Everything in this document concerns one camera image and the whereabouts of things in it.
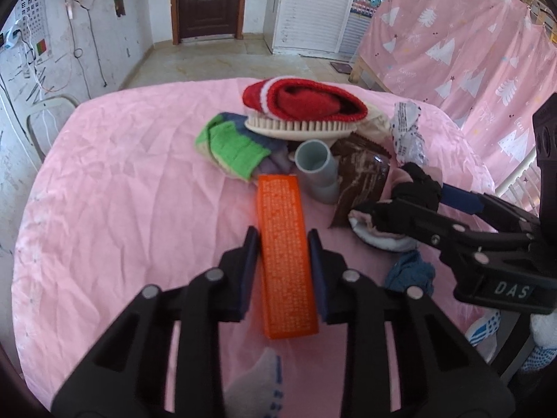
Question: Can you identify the black hanging cable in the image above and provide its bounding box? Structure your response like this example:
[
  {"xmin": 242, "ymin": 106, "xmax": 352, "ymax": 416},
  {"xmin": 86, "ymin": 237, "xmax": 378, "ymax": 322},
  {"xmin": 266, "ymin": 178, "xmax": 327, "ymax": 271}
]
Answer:
[{"xmin": 70, "ymin": 0, "xmax": 109, "ymax": 88}]

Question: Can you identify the white cabinet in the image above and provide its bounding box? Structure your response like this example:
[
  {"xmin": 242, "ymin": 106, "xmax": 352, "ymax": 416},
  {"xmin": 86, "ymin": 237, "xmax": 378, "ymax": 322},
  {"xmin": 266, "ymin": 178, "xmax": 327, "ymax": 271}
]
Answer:
[{"xmin": 272, "ymin": 0, "xmax": 362, "ymax": 56}]

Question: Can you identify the green blue striped sock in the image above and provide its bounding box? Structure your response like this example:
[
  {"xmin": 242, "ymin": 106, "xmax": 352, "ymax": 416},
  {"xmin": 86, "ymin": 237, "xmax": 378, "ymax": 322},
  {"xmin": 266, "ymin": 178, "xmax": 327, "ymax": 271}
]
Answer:
[{"xmin": 194, "ymin": 112, "xmax": 301, "ymax": 182}]

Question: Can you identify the white pink sock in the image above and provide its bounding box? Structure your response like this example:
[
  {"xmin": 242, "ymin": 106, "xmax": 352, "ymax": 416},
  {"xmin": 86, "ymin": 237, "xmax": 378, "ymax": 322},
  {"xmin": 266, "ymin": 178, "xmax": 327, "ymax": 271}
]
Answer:
[{"xmin": 348, "ymin": 208, "xmax": 421, "ymax": 253}]

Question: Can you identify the white blue dotted cloth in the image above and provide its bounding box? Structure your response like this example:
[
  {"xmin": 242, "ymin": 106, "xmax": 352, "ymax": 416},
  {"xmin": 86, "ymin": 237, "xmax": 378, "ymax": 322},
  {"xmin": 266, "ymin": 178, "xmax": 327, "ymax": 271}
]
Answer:
[{"xmin": 465, "ymin": 312, "xmax": 501, "ymax": 349}]

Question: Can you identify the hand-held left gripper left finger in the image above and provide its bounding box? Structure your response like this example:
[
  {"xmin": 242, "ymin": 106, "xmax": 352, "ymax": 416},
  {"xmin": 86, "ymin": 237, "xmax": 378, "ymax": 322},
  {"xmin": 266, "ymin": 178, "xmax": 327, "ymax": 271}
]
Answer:
[{"xmin": 51, "ymin": 225, "xmax": 262, "ymax": 418}]

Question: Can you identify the blue cloth ball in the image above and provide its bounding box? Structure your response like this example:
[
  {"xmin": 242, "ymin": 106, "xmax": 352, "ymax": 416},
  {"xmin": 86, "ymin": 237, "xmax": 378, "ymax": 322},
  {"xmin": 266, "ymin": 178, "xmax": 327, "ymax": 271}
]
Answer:
[{"xmin": 385, "ymin": 250, "xmax": 436, "ymax": 294}]

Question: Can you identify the wooden bed frame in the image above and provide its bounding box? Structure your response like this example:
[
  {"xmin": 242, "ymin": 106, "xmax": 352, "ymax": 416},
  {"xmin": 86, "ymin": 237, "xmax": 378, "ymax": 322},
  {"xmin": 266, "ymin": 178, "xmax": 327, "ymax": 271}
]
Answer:
[{"xmin": 348, "ymin": 54, "xmax": 392, "ymax": 94}]

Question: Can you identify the pink tablecloth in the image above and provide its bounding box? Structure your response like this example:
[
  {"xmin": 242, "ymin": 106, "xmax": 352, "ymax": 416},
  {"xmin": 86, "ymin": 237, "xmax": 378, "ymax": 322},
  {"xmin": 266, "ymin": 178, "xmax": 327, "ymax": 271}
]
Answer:
[{"xmin": 13, "ymin": 78, "xmax": 497, "ymax": 410}]

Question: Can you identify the red white knit slipper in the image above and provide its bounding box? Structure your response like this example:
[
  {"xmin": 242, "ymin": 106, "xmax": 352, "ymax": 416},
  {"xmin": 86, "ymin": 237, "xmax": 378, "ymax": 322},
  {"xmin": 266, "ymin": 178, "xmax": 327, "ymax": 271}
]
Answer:
[{"xmin": 242, "ymin": 76, "xmax": 368, "ymax": 125}]

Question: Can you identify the eye chart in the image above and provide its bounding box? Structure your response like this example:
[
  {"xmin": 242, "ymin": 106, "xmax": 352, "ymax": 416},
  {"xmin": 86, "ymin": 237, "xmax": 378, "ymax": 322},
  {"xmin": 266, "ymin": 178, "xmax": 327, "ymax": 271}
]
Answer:
[{"xmin": 15, "ymin": 0, "xmax": 54, "ymax": 59}]

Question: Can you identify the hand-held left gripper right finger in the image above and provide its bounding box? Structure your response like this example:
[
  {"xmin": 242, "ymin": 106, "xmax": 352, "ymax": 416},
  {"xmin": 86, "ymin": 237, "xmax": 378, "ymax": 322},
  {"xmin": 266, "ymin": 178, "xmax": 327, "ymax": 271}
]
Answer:
[{"xmin": 307, "ymin": 229, "xmax": 516, "ymax": 418}]

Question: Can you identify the orange box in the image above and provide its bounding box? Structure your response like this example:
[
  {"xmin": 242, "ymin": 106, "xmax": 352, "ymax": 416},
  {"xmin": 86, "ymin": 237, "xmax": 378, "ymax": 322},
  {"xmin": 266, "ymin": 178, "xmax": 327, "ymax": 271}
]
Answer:
[{"xmin": 256, "ymin": 173, "xmax": 319, "ymax": 340}]

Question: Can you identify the dark brown door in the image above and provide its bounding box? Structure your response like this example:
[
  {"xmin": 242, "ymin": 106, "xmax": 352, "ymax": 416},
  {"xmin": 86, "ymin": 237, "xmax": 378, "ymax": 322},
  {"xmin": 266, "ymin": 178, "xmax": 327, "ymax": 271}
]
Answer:
[{"xmin": 172, "ymin": 0, "xmax": 246, "ymax": 45}]

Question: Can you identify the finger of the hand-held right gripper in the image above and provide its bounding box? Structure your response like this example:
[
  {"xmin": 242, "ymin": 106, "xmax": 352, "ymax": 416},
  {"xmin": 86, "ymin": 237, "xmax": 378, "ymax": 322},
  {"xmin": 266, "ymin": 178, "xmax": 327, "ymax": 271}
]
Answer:
[
  {"xmin": 370, "ymin": 198, "xmax": 532, "ymax": 288},
  {"xmin": 437, "ymin": 183, "xmax": 540, "ymax": 233}
]

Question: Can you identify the white metal chair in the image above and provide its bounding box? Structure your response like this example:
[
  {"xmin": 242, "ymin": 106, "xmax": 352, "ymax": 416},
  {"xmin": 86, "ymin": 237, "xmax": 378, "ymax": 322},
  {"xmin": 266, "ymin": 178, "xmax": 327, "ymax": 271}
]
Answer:
[{"xmin": 494, "ymin": 146, "xmax": 540, "ymax": 196}]

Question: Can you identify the white cable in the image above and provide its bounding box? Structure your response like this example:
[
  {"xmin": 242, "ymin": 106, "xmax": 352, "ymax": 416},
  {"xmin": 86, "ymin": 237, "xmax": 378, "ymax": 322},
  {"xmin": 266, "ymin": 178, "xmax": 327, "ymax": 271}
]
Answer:
[{"xmin": 19, "ymin": 15, "xmax": 49, "ymax": 93}]

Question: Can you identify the clear crumpled plastic wrapper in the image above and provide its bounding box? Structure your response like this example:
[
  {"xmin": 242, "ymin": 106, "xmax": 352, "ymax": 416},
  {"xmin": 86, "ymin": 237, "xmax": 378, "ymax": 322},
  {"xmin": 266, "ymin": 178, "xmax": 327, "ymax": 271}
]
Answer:
[{"xmin": 389, "ymin": 101, "xmax": 429, "ymax": 168}]

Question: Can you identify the pink tree printed sheet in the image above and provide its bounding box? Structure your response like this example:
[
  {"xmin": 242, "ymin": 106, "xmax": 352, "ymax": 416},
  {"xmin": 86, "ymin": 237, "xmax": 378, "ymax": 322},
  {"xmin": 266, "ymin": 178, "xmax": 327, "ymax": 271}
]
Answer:
[{"xmin": 357, "ymin": 0, "xmax": 557, "ymax": 186}]

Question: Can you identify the brown snack wrapper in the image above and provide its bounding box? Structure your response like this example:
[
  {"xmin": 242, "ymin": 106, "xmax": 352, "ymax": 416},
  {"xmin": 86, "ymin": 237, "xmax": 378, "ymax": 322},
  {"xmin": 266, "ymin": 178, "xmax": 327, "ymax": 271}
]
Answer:
[{"xmin": 329, "ymin": 134, "xmax": 391, "ymax": 230}]

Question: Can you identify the black sock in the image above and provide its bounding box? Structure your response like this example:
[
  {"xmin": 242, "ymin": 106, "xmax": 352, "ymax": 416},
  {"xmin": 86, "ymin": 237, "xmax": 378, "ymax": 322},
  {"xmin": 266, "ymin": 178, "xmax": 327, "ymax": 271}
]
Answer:
[{"xmin": 389, "ymin": 163, "xmax": 445, "ymax": 212}]

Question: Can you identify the cream scrub brush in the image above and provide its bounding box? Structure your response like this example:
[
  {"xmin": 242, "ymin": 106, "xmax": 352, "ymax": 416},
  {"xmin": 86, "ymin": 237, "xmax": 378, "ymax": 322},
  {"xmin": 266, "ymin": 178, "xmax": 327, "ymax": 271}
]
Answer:
[{"xmin": 244, "ymin": 112, "xmax": 358, "ymax": 141}]

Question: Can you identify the cream cloth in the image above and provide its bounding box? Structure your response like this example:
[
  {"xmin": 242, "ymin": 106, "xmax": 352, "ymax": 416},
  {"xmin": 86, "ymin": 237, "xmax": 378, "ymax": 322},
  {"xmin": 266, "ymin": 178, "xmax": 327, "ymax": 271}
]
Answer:
[{"xmin": 356, "ymin": 100, "xmax": 392, "ymax": 142}]

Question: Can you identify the person's right hand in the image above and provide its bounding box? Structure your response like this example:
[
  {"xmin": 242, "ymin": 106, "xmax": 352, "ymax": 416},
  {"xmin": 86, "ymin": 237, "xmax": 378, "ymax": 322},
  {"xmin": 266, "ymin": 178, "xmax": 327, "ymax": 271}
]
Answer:
[{"xmin": 522, "ymin": 312, "xmax": 557, "ymax": 373}]

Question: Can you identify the grey pipe elbow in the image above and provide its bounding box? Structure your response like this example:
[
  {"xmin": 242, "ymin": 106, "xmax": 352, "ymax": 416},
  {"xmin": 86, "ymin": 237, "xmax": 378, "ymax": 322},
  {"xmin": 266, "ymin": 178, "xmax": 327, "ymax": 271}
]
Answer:
[{"xmin": 295, "ymin": 139, "xmax": 340, "ymax": 204}]

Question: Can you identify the white plastic chair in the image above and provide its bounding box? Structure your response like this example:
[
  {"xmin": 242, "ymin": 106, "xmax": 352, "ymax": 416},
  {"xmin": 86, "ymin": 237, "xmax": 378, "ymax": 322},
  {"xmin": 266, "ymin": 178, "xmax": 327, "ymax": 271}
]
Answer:
[{"xmin": 26, "ymin": 95, "xmax": 80, "ymax": 162}]

